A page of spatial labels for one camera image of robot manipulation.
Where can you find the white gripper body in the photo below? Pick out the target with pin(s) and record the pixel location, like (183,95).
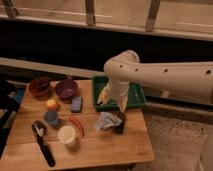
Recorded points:
(118,90)

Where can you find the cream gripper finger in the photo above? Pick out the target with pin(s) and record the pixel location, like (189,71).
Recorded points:
(122,104)
(103,96)

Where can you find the red yellow apple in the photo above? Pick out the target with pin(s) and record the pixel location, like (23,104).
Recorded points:
(52,104)

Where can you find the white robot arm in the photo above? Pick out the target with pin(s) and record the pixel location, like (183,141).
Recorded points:
(193,80)

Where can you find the white paper cup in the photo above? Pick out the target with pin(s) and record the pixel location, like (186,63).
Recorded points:
(67,135)

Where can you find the green plastic tray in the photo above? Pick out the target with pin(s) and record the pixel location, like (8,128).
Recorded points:
(136,98)

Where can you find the blue sponge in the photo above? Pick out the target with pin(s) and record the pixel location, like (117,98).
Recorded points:
(76,105)

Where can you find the purple bowl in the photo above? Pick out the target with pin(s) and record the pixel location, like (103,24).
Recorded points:
(66,89)

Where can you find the red chili pepper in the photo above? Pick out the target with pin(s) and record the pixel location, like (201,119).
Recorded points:
(77,123)

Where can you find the wooden cutting board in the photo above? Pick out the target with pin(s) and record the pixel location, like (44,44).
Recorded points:
(96,148)

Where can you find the blue round lid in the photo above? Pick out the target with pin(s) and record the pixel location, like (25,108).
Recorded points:
(51,117)

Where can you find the dark red bowl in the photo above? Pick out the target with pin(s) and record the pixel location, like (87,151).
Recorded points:
(39,86)

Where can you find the black chair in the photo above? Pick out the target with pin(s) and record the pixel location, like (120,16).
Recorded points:
(9,105)

